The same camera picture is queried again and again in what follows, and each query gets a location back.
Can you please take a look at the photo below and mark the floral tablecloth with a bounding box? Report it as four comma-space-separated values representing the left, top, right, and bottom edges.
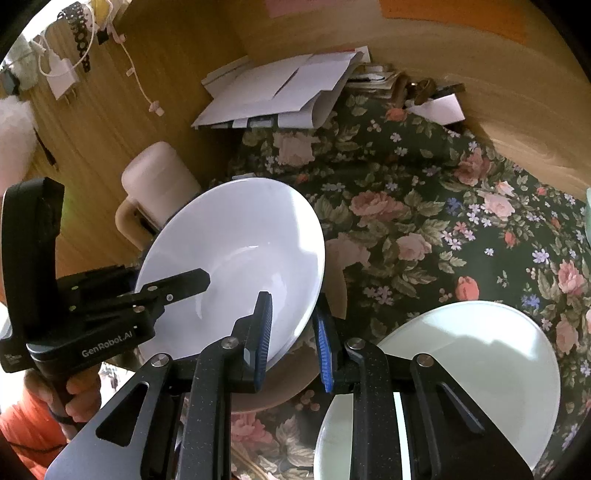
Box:
226, 78, 591, 480

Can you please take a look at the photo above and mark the white plate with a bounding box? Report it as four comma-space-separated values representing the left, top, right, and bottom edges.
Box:
136, 178, 326, 365

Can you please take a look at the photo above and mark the white fluffy object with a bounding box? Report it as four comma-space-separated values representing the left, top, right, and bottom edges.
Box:
0, 99, 38, 185

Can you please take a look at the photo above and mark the white jug with beige handle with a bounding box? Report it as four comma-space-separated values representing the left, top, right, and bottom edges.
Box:
115, 141, 202, 250

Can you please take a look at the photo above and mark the person's left hand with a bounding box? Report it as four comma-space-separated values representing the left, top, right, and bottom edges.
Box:
23, 362, 103, 439

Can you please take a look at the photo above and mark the dark brown object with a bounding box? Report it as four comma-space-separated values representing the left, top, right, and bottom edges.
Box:
392, 76, 466, 107

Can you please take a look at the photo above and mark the person's left forearm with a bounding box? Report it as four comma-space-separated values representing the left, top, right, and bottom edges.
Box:
0, 383, 70, 467

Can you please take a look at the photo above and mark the white cable with connector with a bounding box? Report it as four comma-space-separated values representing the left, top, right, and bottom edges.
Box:
90, 0, 166, 117

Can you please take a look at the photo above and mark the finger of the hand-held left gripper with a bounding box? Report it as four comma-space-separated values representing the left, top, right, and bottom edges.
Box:
134, 268, 212, 306

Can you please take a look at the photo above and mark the white charger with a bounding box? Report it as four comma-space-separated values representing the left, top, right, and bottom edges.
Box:
39, 55, 88, 101

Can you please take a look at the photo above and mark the stack of white papers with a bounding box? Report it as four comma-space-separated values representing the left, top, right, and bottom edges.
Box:
191, 46, 371, 131

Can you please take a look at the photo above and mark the mint green plate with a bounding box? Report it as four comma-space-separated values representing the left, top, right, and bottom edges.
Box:
313, 300, 561, 480

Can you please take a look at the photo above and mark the white envelope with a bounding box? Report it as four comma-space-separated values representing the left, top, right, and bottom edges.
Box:
409, 95, 465, 125

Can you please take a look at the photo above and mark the stack of printed papers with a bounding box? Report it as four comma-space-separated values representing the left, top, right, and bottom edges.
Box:
346, 62, 404, 93

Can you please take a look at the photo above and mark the black lace strap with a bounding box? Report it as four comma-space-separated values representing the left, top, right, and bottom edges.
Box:
58, 1, 93, 73

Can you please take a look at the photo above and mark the pale green fluffy object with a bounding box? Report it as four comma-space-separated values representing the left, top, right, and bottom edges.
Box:
0, 44, 38, 93

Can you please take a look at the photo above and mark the orange paper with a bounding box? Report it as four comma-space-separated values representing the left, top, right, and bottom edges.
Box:
379, 0, 530, 45

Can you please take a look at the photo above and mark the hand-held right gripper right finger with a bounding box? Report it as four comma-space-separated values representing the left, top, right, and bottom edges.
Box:
313, 306, 539, 480

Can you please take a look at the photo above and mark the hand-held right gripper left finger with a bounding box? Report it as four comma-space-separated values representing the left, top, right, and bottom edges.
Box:
46, 291, 274, 480

